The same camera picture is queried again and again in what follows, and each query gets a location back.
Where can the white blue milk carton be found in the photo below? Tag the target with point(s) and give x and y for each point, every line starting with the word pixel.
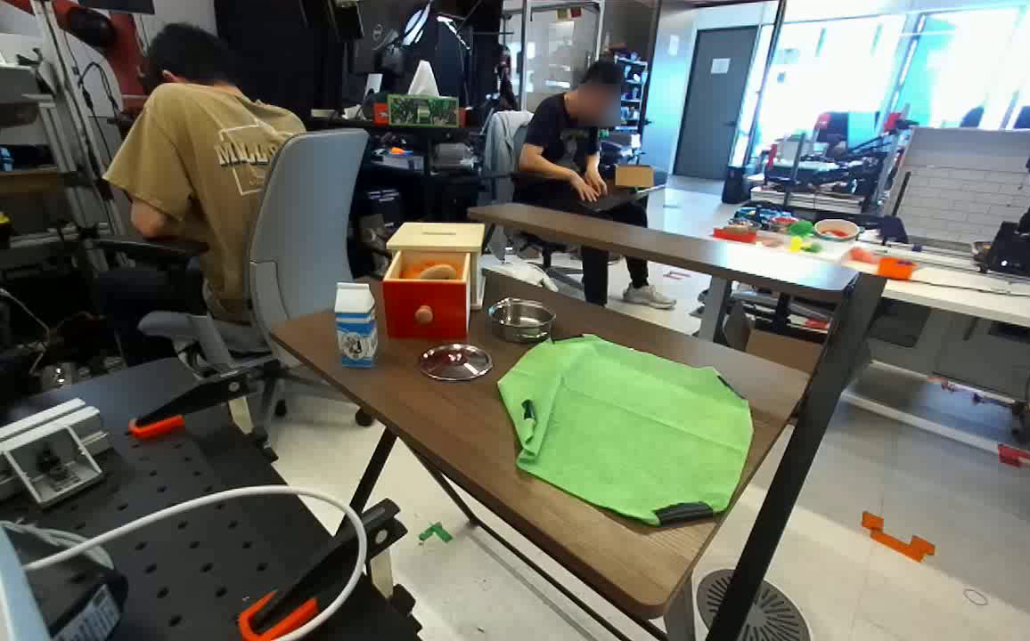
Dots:
pixel 356 336

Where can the wooden box with red drawer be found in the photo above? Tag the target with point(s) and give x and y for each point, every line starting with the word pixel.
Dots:
pixel 426 312

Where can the green microfiber towel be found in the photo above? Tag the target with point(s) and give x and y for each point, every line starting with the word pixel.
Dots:
pixel 620 428

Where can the green tissue box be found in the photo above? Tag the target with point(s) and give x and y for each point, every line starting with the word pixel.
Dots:
pixel 426 113

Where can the small metal bowl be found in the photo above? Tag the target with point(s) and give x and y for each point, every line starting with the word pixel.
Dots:
pixel 521 323

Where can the orange plastic toy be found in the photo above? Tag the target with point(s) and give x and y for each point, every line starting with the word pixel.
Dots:
pixel 431 271

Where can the long dark grey shelf board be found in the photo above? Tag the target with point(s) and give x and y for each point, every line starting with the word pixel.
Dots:
pixel 657 248

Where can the person in black shirt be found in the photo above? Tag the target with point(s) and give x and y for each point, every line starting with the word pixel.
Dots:
pixel 555 148

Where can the grey office chair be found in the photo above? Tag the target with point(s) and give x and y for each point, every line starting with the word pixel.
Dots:
pixel 304 227

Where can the red tray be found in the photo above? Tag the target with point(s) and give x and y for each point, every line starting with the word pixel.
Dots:
pixel 732 231

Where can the grey door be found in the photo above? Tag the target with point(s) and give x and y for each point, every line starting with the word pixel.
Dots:
pixel 715 109

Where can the small green object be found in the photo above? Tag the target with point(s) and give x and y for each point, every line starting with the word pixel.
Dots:
pixel 801 230

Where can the person in tan shirt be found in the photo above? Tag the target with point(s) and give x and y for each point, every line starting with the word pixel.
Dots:
pixel 203 154

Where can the small orange object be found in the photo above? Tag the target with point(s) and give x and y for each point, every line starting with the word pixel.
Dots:
pixel 893 268

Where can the white ribbed panel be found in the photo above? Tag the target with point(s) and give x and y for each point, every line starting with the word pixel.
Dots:
pixel 963 182

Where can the black articulated stand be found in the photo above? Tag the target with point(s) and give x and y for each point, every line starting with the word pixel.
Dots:
pixel 1017 244

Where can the grey plastic device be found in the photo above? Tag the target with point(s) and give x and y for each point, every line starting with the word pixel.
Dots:
pixel 1 580

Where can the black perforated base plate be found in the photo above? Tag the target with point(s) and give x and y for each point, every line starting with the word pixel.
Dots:
pixel 179 564

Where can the aluminium extrusion rail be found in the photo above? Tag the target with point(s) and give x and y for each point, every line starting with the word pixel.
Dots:
pixel 14 433

